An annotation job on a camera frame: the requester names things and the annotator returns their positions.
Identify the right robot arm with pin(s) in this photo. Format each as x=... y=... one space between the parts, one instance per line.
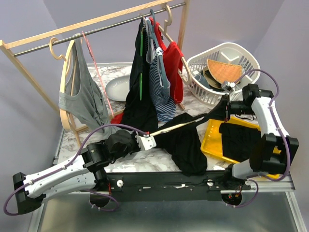
x=274 y=151

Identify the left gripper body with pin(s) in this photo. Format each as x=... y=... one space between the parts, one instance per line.
x=133 y=147

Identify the white oval plate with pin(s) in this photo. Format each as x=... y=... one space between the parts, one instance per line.
x=118 y=88

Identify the red tank top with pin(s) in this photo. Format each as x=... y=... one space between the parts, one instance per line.
x=170 y=59

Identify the hanging black garment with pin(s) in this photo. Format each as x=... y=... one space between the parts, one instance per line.
x=139 y=110

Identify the blue grey hanger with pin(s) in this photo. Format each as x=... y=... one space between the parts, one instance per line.
x=159 y=55

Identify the black tank top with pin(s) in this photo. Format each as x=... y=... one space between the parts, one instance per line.
x=183 y=144

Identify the black mounting rail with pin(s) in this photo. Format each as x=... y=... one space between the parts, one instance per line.
x=170 y=186

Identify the dark items in basket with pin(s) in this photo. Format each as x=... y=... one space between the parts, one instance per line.
x=205 y=78

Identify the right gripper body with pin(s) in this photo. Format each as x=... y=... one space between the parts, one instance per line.
x=237 y=107

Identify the black cloth in tray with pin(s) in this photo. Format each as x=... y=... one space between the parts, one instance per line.
x=238 y=141

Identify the green plastic hanger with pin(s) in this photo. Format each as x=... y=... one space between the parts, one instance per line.
x=141 y=66

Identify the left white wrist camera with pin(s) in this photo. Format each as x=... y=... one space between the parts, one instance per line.
x=145 y=142

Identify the yellow plastic tray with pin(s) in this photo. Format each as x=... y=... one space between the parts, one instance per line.
x=212 y=141

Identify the wooden clothes rack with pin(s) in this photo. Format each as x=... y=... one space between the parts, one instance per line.
x=6 y=47

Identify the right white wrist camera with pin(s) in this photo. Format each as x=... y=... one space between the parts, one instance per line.
x=228 y=87

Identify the wooden hanger under grey top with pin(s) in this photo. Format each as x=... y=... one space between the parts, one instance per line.
x=67 y=120

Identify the wooden hanger under red top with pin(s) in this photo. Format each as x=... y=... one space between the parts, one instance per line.
x=184 y=72

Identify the pink wire hanger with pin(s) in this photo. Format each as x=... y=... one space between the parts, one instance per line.
x=98 y=73

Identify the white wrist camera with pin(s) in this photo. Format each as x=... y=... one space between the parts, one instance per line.
x=228 y=87
x=145 y=142

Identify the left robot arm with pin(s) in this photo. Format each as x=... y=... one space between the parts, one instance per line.
x=85 y=171

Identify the white laundry basket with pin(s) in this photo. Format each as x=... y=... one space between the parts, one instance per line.
x=231 y=53

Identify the grey tank top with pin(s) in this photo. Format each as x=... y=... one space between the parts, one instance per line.
x=82 y=97

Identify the blue striped tank top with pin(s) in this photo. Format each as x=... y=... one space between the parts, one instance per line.
x=161 y=98

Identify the cream wooden hanger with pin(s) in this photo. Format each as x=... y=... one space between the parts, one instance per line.
x=170 y=128

